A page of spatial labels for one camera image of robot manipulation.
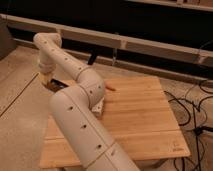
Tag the grey metal rail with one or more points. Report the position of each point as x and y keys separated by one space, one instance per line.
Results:
x=137 y=45

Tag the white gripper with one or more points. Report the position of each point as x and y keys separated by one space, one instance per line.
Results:
x=46 y=72

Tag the wooden board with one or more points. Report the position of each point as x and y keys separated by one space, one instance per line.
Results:
x=137 y=114

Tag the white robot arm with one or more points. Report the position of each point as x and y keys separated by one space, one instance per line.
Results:
x=71 y=108

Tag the black table leg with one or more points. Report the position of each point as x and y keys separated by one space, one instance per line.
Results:
x=92 y=59

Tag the white tube bottle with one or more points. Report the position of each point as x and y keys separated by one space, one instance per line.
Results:
x=97 y=110

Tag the orange carrot toy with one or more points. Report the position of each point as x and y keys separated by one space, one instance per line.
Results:
x=109 y=87

